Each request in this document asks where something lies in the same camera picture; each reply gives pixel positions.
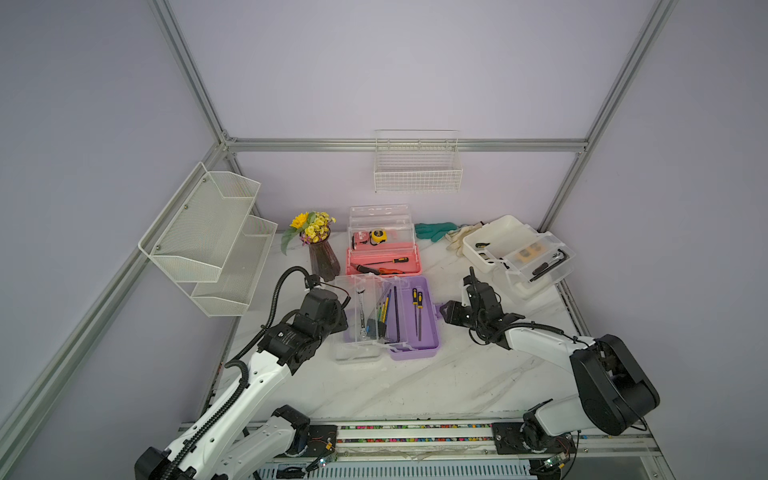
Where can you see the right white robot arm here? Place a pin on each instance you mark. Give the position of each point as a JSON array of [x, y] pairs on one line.
[[613, 393]]

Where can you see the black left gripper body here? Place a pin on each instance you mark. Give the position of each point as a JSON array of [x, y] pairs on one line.
[[338, 323]]

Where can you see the pink toolbox with clear lid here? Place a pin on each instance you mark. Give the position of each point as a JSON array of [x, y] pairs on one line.
[[396, 220]]

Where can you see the white toolbox with clear lid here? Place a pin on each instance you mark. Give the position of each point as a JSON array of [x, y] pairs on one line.
[[508, 250]]

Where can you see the yellow black small screwdriver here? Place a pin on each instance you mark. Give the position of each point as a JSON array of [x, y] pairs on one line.
[[398, 260]]

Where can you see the beige work glove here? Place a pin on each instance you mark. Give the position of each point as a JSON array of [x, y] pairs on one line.
[[456, 237]]

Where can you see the white wire wall basket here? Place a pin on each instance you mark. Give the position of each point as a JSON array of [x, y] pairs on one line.
[[417, 161]]

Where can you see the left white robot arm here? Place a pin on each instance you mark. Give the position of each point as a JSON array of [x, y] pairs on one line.
[[217, 446]]

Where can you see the green work glove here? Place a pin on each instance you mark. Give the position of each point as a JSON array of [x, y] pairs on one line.
[[434, 231]]

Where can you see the silver combination wrench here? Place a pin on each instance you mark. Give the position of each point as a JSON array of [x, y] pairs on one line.
[[361, 313]]

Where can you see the purple toolbox with clear lid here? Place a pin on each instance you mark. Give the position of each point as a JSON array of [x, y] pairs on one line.
[[401, 320]]

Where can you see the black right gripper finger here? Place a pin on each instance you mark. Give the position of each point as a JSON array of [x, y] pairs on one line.
[[451, 313], [470, 282]]

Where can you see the black hex key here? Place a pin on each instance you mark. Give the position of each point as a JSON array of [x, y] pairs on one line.
[[559, 257]]

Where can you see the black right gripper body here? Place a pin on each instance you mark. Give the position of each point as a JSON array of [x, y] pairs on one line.
[[476, 321]]

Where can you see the glass vase with yellow flowers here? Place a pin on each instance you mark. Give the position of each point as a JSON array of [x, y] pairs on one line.
[[313, 229]]

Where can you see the white mesh two-tier shelf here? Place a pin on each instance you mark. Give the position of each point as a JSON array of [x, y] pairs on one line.
[[209, 242]]

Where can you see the yellow tape measure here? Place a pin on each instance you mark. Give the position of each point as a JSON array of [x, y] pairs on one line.
[[377, 237]]

